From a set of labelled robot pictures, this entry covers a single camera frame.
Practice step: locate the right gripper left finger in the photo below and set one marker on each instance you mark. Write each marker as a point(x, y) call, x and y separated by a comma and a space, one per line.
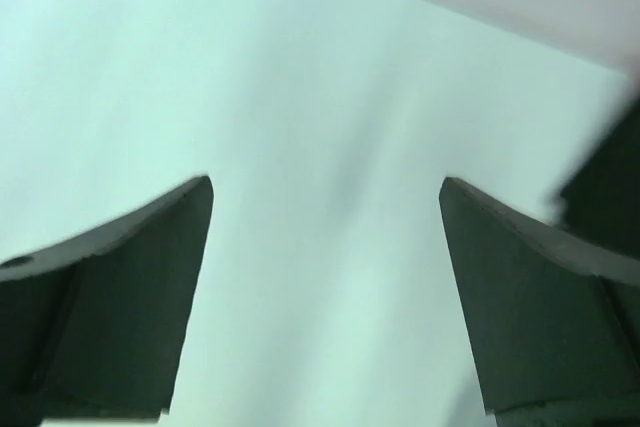
point(92, 328)

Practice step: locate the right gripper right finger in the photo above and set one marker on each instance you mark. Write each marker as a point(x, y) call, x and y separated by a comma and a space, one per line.
point(552, 320)

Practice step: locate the black t shirt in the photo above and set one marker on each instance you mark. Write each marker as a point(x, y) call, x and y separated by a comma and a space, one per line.
point(602, 198)

